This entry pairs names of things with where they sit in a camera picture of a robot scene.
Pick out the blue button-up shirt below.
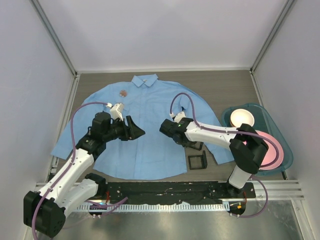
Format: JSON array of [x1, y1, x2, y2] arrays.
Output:
[[51, 74, 220, 180]]

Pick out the pink blossom round brooch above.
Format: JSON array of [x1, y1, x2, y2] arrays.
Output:
[[119, 90, 128, 98]]

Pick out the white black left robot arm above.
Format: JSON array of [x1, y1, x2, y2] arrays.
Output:
[[23, 112, 145, 240]]

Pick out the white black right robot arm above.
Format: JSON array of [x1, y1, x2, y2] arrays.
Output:
[[159, 117, 269, 197]]

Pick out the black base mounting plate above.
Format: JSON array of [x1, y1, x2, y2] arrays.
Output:
[[90, 181, 256, 205]]

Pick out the white bowl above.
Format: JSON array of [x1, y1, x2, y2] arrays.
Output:
[[229, 108, 255, 128]]

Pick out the teal plastic bin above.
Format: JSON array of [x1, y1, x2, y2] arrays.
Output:
[[221, 102, 294, 177]]

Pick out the pink plate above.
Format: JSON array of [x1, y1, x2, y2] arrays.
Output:
[[256, 130, 284, 171]]

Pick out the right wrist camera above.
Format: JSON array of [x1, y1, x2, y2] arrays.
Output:
[[170, 111, 186, 123]]

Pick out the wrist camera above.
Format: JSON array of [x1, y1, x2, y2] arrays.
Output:
[[106, 102, 124, 122], [170, 111, 186, 123]]

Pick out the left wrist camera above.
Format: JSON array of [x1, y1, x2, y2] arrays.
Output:
[[106, 102, 124, 122]]

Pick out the black square frame upper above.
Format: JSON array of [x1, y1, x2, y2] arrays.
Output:
[[186, 142, 204, 151]]

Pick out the black square frame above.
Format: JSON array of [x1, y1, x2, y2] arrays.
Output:
[[187, 150, 208, 170], [186, 142, 204, 151]]

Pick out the black square frame lower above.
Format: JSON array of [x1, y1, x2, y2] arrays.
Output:
[[187, 150, 208, 170]]

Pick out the white slotted cable duct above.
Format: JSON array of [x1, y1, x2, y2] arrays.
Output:
[[74, 202, 230, 213]]

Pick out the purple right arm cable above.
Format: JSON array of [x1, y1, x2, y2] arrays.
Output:
[[169, 92, 281, 218]]

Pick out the aluminium frame rail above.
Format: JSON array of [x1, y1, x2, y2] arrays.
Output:
[[31, 180, 306, 203]]

